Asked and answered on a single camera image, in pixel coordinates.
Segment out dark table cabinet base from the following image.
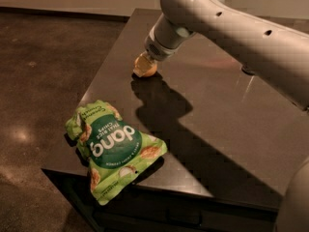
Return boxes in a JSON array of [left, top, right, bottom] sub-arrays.
[[43, 169, 276, 232]]

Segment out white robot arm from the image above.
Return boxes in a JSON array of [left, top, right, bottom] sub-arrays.
[[133, 0, 309, 111]]

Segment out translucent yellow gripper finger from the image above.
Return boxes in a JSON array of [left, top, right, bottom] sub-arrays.
[[132, 50, 157, 78]]

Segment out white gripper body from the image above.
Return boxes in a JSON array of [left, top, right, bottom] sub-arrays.
[[144, 14, 195, 62]]

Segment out orange fruit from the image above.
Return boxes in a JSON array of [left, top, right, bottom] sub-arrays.
[[134, 55, 158, 78]]

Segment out green rice chip bag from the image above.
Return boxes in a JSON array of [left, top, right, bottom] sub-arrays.
[[66, 101, 167, 205]]

